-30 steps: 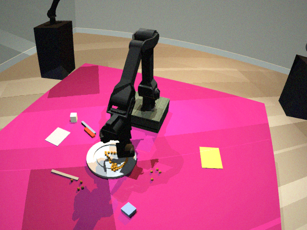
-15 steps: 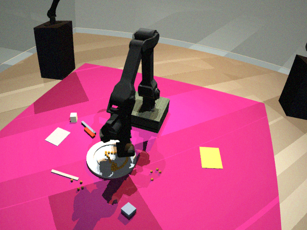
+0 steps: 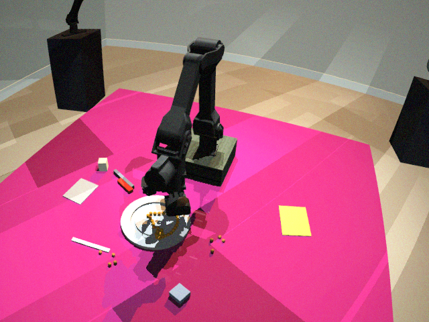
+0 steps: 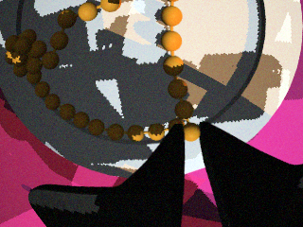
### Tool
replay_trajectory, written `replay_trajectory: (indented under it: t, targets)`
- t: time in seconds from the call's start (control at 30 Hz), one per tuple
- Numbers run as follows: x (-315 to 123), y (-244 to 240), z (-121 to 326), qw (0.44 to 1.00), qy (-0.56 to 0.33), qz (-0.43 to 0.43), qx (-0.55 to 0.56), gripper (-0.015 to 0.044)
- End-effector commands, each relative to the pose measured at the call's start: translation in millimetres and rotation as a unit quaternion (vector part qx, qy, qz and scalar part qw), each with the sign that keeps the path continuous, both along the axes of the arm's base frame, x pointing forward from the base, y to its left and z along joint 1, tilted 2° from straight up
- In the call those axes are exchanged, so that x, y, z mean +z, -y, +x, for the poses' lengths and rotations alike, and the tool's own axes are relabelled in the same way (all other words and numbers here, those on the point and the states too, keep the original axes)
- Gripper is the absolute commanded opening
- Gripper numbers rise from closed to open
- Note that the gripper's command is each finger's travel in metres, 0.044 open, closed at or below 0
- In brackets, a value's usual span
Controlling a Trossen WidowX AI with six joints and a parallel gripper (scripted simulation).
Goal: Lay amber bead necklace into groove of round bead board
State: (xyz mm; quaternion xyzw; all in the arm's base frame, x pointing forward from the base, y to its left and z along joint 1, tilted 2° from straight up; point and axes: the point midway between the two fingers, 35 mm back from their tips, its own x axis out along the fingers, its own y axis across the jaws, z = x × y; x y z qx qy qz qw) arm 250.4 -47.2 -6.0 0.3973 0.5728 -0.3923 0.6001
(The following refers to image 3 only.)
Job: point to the white flat rectangular panel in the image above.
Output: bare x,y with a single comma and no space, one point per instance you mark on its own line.
80,191

